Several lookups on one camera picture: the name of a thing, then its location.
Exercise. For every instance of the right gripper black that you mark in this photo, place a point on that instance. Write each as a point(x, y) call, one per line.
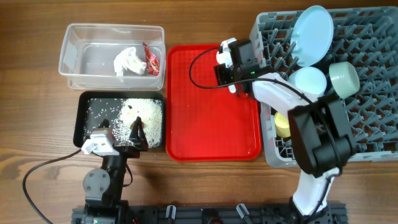
point(224, 74)

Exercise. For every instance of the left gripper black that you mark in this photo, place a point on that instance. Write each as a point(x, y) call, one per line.
point(139, 141)

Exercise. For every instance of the rice food waste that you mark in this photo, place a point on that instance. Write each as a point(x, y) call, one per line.
point(121, 113)

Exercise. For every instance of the white napkin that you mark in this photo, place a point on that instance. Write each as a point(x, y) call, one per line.
point(128, 60)

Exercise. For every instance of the red snack wrapper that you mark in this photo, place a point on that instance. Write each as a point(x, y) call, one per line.
point(151, 61)

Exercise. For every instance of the yellow plastic cup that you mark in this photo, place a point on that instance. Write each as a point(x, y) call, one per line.
point(282, 127)

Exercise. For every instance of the small light blue bowl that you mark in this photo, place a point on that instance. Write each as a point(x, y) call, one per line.
point(309, 79)

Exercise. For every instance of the large light blue plate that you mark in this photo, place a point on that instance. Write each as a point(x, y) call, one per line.
point(312, 36)

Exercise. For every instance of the green plastic bowl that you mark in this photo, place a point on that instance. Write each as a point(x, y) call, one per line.
point(344, 79)

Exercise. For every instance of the white plastic spoon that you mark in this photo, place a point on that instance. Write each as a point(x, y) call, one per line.
point(232, 89)

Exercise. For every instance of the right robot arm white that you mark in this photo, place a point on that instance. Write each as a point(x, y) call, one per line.
point(321, 136)

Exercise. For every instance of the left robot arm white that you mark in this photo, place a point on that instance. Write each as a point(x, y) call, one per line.
point(103, 187)

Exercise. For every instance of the black waste tray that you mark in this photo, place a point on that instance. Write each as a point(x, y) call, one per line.
point(79, 139)

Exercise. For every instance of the grey dishwasher rack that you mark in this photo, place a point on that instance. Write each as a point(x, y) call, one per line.
point(367, 39)

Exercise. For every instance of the red plastic tray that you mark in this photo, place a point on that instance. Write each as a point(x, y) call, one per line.
point(203, 124)

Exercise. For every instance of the clear plastic bin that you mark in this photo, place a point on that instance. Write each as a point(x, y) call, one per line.
point(89, 50)

